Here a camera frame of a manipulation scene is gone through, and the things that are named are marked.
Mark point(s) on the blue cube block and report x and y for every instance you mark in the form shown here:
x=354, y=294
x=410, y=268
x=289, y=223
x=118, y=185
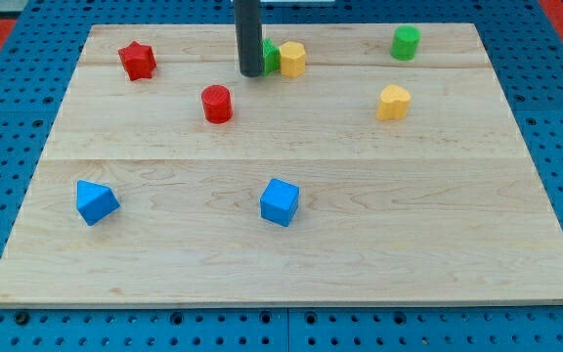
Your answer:
x=279, y=202

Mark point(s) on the green star block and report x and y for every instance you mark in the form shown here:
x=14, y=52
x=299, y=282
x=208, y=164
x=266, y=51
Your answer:
x=271, y=56

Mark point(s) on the red star block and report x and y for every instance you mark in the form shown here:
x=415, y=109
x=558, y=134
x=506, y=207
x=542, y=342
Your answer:
x=137, y=60

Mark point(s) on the wooden board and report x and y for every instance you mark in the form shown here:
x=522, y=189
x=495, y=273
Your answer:
x=441, y=208

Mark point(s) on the red cylinder block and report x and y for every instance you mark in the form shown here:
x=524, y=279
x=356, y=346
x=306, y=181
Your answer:
x=217, y=104

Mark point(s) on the yellow hexagon block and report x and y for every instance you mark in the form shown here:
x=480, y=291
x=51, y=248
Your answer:
x=293, y=59

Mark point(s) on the yellow heart block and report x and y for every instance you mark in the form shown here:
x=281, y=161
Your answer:
x=394, y=102

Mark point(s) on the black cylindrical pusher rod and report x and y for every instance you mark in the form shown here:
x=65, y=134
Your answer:
x=248, y=24

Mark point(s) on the green cylinder block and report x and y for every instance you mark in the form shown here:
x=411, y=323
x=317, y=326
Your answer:
x=405, y=42

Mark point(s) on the blue triangle block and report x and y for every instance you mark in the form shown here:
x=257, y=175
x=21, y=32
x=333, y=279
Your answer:
x=94, y=201

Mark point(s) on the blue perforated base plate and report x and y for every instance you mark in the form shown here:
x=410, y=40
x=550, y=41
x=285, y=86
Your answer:
x=40, y=41

